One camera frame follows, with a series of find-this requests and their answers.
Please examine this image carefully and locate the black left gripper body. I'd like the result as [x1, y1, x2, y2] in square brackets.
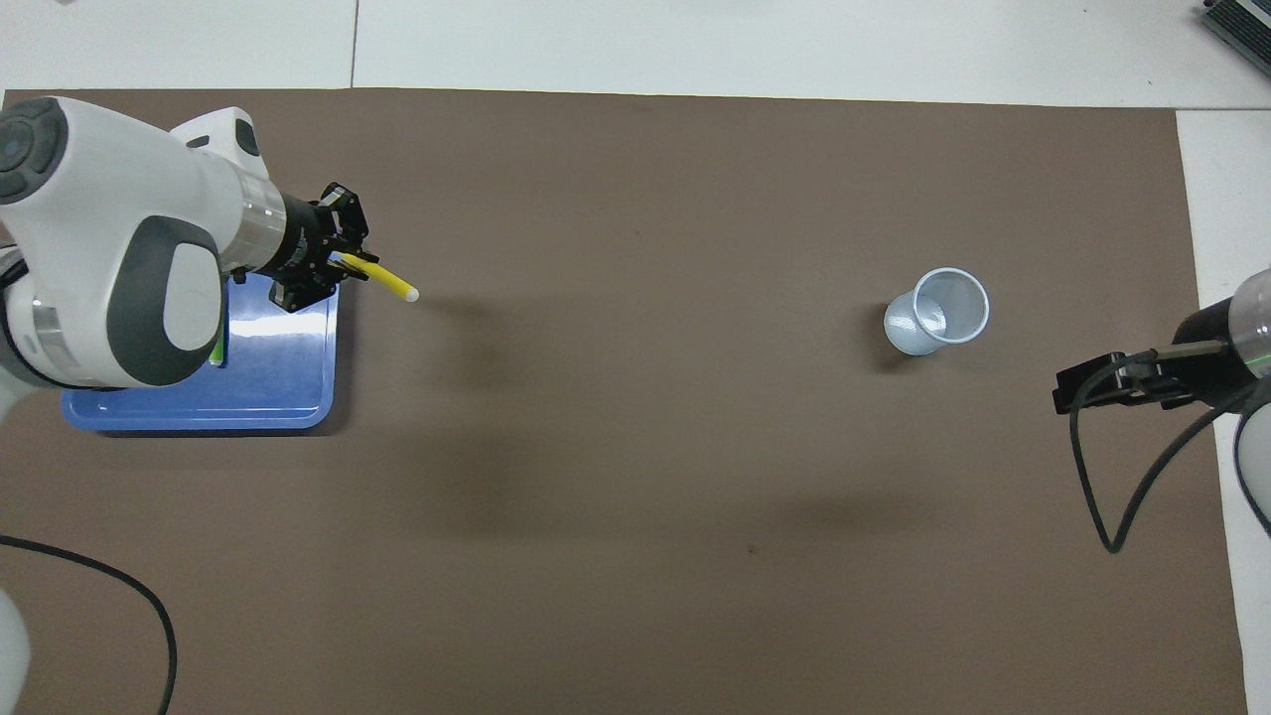
[273, 197, 347, 299]

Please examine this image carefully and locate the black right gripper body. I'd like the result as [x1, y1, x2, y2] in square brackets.
[1152, 306, 1257, 408]

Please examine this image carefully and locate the yellow marker pen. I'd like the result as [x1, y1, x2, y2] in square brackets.
[343, 253, 420, 303]

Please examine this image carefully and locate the blue plastic tray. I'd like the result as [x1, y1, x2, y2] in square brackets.
[62, 273, 344, 433]

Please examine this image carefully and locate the translucent plastic cup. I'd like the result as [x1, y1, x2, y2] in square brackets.
[884, 267, 991, 357]

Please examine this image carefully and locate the grey ribbed device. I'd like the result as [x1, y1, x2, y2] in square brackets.
[1200, 0, 1271, 63]

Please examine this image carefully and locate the brown table mat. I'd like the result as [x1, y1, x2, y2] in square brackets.
[0, 87, 1249, 715]

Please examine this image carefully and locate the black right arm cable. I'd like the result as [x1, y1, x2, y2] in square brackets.
[1069, 343, 1262, 554]

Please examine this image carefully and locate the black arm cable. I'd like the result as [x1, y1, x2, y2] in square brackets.
[1069, 343, 1262, 554]
[0, 536, 178, 715]

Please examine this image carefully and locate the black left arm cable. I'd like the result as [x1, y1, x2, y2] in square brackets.
[0, 536, 178, 715]

